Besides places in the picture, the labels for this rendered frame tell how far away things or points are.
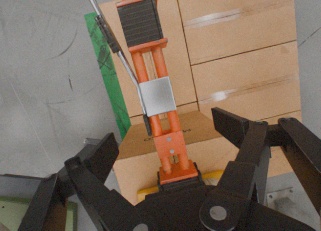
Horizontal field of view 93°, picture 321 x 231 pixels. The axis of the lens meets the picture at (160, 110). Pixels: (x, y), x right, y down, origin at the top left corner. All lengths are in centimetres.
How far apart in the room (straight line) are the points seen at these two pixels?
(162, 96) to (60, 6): 148
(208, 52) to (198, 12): 21
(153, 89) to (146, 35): 10
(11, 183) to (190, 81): 101
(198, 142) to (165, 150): 20
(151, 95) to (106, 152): 16
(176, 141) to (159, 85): 12
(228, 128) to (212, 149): 37
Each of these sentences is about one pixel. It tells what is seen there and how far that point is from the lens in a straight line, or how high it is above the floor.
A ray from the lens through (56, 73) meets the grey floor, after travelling 164.
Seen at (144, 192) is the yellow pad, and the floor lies 97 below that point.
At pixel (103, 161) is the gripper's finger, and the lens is 17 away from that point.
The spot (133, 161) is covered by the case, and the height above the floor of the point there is 94.
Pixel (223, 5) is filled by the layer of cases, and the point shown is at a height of 54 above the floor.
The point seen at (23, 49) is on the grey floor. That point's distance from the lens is 181.
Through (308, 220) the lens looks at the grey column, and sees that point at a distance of 216.
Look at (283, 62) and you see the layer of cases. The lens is 112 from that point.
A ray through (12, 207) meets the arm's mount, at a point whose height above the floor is 78.
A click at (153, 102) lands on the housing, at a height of 110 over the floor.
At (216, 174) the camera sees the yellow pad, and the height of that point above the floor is 97.
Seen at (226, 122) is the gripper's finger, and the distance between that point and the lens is 17.
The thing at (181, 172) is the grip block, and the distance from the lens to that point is 37.
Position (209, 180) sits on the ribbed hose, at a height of 102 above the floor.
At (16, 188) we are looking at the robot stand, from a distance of 104.
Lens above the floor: 140
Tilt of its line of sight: 79 degrees down
